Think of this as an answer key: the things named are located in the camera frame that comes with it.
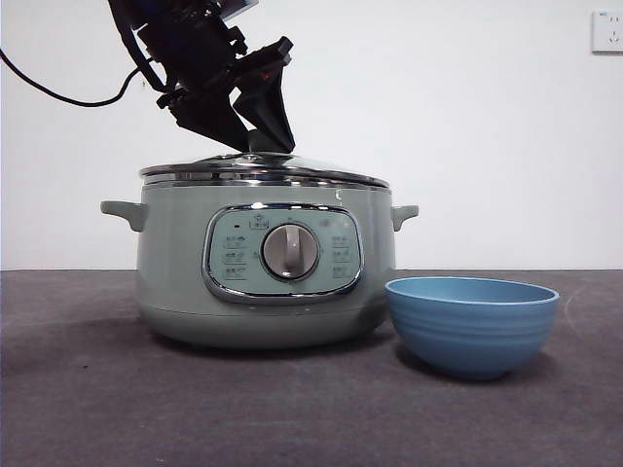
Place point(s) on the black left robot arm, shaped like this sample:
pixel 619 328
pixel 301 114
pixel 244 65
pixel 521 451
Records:
pixel 190 44

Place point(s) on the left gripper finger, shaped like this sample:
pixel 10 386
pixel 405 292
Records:
pixel 268 109
pixel 209 119

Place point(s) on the glass lid with green knob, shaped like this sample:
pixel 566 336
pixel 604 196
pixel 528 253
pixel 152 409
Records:
pixel 311 168

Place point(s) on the blue ribbed bowl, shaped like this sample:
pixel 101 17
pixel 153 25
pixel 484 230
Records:
pixel 472 335

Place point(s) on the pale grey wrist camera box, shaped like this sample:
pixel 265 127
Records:
pixel 236 7

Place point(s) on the white wall socket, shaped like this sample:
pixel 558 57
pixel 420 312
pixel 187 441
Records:
pixel 608 31

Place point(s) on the pale green electric steamer pot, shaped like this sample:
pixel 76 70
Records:
pixel 170 272

